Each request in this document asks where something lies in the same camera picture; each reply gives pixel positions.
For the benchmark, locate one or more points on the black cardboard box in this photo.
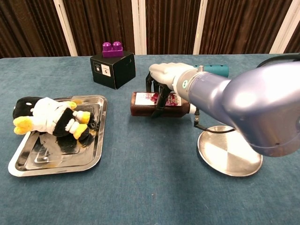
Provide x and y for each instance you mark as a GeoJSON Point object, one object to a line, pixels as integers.
{"type": "Point", "coordinates": [122, 72]}

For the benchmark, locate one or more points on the dark red juice bottle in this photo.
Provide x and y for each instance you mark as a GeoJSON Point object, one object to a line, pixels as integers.
{"type": "Point", "coordinates": [143, 107]}

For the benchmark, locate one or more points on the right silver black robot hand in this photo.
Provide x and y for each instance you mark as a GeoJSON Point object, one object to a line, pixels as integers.
{"type": "Point", "coordinates": [164, 72]}

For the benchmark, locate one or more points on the dark brown curtain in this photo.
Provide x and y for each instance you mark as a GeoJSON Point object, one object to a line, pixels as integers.
{"type": "Point", "coordinates": [105, 23]}

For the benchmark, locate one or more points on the purple toy brick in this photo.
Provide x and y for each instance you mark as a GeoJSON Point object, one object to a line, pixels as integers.
{"type": "Point", "coordinates": [112, 51]}

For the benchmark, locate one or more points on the teal half-cylinder block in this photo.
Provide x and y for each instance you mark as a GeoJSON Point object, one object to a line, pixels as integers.
{"type": "Point", "coordinates": [218, 70]}

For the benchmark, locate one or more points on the round steel plate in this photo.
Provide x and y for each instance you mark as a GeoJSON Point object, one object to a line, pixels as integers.
{"type": "Point", "coordinates": [229, 159]}

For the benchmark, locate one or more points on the black white penguin plush toy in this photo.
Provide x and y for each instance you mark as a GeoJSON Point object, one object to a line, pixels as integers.
{"type": "Point", "coordinates": [47, 114]}

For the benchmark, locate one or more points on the white frame post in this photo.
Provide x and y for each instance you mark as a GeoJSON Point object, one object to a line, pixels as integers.
{"type": "Point", "coordinates": [200, 28]}
{"type": "Point", "coordinates": [139, 28]}
{"type": "Point", "coordinates": [284, 25]}
{"type": "Point", "coordinates": [65, 28]}

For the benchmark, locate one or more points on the rectangular steel tray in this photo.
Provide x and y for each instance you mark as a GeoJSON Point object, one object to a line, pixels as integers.
{"type": "Point", "coordinates": [58, 159]}

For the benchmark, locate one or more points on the blue felt table cloth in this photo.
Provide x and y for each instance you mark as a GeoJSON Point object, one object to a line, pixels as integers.
{"type": "Point", "coordinates": [150, 187]}

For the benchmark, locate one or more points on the right lavender robot arm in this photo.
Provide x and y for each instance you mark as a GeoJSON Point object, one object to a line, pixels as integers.
{"type": "Point", "coordinates": [257, 105]}

